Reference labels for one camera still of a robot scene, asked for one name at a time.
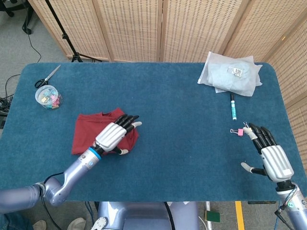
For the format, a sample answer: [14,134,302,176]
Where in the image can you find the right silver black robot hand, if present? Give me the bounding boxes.
[241,123,295,187]

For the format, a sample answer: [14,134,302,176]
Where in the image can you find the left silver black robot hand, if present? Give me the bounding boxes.
[93,115,142,156]

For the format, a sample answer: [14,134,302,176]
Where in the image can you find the red t-shirt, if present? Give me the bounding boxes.
[71,107,140,156]

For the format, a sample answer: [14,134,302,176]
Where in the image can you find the white plastic package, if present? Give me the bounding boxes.
[197,51,255,93]

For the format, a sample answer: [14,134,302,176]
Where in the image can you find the white green marker pen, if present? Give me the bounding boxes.
[230,93,238,121]

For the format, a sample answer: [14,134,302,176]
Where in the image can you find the clear jar of binder clips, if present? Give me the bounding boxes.
[35,85,63,111]

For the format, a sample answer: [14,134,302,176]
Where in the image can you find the blue carpet table cover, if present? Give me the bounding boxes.
[0,62,288,202]

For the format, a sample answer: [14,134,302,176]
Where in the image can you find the plain white plastic bag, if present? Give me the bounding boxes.
[214,63,263,97]

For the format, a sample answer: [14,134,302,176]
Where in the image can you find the green block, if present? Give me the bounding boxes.
[203,210,221,222]

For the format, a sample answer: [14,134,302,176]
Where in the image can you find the lavender robot torso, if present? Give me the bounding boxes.
[92,201,200,230]

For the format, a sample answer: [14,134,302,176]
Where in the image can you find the white pipe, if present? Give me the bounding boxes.
[205,201,213,230]

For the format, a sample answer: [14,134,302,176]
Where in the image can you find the grey shoe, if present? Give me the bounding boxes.
[32,219,47,230]
[68,218,87,230]

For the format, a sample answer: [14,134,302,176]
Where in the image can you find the black tripod stand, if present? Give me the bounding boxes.
[44,0,103,63]

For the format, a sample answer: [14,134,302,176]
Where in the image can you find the blue jeans leg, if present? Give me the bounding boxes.
[0,212,33,230]

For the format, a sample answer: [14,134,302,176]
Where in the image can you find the black office chair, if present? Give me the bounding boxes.
[0,0,33,34]

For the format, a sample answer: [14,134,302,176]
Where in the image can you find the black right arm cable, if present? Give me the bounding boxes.
[274,205,292,230]

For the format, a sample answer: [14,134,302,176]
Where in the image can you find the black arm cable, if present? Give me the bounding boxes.
[39,172,65,230]
[274,205,292,230]

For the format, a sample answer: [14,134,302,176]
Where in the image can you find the black handled scissors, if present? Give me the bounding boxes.
[35,64,62,88]

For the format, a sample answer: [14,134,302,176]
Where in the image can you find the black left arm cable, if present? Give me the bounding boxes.
[39,172,65,230]

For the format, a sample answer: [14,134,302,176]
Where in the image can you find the black floor cable bundle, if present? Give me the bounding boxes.
[0,74,22,115]

